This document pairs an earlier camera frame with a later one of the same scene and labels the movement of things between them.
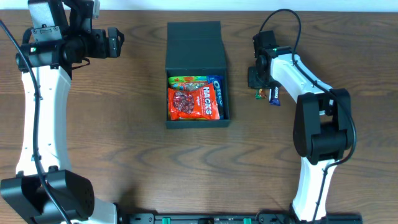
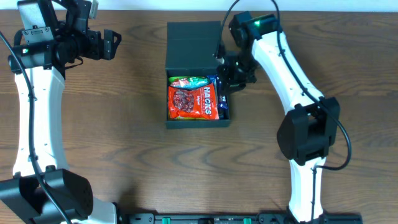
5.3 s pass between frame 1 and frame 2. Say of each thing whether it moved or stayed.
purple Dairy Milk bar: moved
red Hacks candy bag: stayed
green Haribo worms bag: stayed
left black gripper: stayed
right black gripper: moved
